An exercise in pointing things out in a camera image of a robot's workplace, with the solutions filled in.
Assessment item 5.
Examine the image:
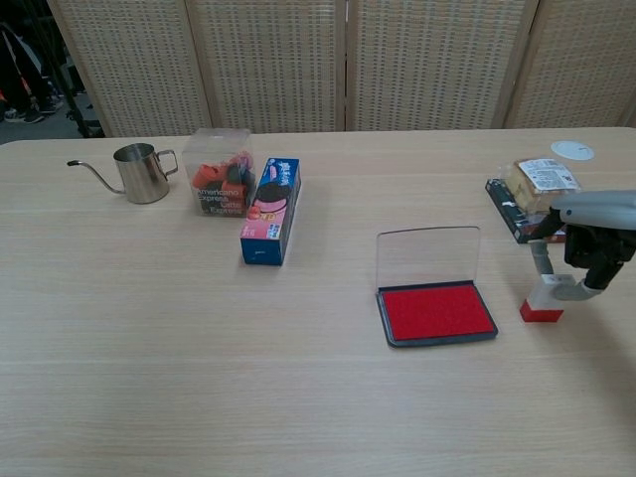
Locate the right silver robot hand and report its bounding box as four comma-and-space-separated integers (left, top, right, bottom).
527, 189, 636, 303

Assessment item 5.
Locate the red and white stamp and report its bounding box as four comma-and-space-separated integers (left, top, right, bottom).
519, 272, 572, 324

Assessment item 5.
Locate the red ink pad clear lid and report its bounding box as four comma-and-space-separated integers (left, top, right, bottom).
375, 226, 500, 350

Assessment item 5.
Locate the packaged cake in black tray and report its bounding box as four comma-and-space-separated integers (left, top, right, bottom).
485, 157, 582, 245

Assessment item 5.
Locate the blue sandwich cookie box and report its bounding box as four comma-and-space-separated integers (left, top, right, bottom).
239, 157, 302, 267

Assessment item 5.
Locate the wooden rattan folding screen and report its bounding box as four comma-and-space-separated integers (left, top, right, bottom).
47, 0, 636, 139

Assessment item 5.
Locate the clear box of coffee capsules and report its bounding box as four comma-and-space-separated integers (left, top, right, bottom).
182, 127, 258, 219

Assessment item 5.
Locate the steel gooseneck pitcher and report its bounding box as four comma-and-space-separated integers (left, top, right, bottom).
67, 143, 179, 205

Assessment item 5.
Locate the black tripod stand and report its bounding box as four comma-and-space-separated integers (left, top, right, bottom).
47, 29, 103, 138

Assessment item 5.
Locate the person in dark clothes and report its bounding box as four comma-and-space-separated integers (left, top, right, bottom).
0, 22, 65, 125

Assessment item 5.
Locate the white round cable grommet cover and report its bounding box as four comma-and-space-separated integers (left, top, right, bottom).
550, 140, 595, 162

